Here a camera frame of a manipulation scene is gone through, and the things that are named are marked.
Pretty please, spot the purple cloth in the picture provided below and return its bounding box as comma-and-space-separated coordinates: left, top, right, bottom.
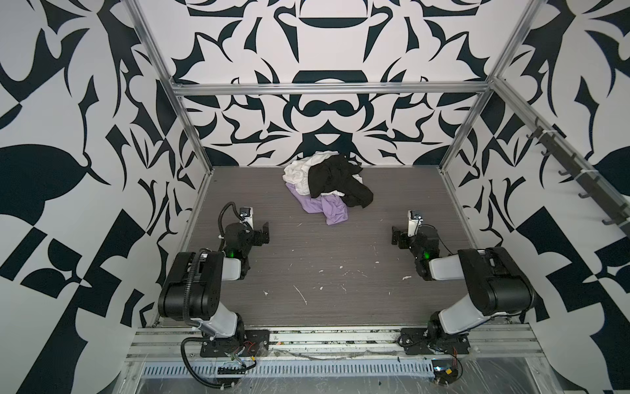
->
285, 183, 349, 226

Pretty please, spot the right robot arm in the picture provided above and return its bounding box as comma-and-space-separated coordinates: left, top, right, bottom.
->
391, 225, 536, 346

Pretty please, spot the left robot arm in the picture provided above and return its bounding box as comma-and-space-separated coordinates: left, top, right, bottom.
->
157, 222, 270, 342

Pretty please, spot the white cloth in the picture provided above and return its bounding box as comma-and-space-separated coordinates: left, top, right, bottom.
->
282, 151, 338, 196

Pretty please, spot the black cloth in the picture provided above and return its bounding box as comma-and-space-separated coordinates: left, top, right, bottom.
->
308, 155, 374, 208

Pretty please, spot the small green-lit circuit board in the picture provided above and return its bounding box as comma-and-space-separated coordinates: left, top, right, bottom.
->
431, 358, 461, 386

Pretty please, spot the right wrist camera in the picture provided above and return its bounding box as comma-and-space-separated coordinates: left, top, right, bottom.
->
407, 210, 423, 237

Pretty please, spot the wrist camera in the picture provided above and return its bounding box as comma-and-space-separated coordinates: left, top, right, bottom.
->
239, 207, 254, 228
407, 210, 423, 237

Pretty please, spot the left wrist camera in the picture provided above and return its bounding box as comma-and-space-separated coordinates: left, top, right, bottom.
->
239, 207, 254, 228

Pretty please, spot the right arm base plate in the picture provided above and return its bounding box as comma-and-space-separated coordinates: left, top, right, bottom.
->
396, 328, 470, 356

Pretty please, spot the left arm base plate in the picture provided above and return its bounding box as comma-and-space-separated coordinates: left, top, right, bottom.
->
200, 330, 271, 358

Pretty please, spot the black corrugated cable conduit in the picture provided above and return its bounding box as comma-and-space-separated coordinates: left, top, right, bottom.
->
179, 337, 257, 390

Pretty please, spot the aluminium mounting rail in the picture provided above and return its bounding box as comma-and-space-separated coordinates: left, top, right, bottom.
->
125, 323, 544, 362

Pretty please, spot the white slotted cable duct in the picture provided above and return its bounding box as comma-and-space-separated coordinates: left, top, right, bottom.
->
139, 359, 436, 379

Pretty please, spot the aluminium cage frame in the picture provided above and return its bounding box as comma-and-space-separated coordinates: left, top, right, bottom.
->
128, 1, 629, 332

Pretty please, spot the black coat hook rail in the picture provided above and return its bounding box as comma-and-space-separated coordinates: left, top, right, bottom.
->
528, 117, 629, 238

